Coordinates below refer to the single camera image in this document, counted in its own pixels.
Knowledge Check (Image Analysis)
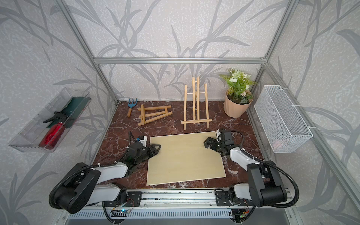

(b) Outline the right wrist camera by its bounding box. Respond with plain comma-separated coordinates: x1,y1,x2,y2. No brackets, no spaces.
216,129,223,142

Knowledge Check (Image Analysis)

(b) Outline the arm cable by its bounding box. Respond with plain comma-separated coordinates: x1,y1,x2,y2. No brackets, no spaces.
230,130,300,224
48,130,136,224

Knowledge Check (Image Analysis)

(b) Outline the clear plastic wall tray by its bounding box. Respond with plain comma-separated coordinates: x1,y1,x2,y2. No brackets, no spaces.
8,88,92,153

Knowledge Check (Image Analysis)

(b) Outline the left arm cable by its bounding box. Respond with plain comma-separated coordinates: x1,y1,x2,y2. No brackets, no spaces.
48,130,136,224

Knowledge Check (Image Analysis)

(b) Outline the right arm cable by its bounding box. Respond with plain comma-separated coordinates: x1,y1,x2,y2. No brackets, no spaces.
230,130,300,224

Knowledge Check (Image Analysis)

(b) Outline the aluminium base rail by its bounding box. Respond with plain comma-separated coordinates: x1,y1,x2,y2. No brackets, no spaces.
50,187,304,225

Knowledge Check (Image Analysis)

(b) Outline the red spray bottle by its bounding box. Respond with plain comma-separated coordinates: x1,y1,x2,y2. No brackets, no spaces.
38,112,68,150

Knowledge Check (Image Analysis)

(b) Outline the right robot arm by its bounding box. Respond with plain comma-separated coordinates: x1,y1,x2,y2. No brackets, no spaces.
203,129,293,208

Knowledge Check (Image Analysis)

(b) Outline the plywood board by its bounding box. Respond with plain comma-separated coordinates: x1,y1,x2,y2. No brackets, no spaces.
147,131,226,186

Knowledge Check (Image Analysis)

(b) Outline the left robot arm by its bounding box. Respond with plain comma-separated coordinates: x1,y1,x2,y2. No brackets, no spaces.
49,142,161,214

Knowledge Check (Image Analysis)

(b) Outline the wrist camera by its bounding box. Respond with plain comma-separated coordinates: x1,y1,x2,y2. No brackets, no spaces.
136,136,148,148
216,129,223,142

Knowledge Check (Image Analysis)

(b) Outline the white wire mesh basket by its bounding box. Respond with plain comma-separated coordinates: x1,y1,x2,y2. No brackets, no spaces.
255,85,313,153

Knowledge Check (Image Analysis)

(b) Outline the blue garden hand rake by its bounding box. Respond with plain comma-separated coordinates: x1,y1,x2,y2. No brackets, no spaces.
127,98,138,118

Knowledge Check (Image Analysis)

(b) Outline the potted plant with flowers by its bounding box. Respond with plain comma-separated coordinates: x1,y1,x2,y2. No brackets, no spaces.
220,68,256,118

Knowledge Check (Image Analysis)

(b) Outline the aluminium cage frame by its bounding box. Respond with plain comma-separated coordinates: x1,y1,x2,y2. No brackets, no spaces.
55,1,360,209

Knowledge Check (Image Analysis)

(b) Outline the green sheet in tray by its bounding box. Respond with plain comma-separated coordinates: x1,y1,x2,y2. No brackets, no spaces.
47,97,91,129

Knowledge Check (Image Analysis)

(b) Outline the wooden easel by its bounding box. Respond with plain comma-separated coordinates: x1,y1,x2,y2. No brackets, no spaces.
138,104,173,126
181,77,212,130

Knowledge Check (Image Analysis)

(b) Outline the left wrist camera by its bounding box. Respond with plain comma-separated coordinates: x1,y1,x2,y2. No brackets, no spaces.
136,136,148,148

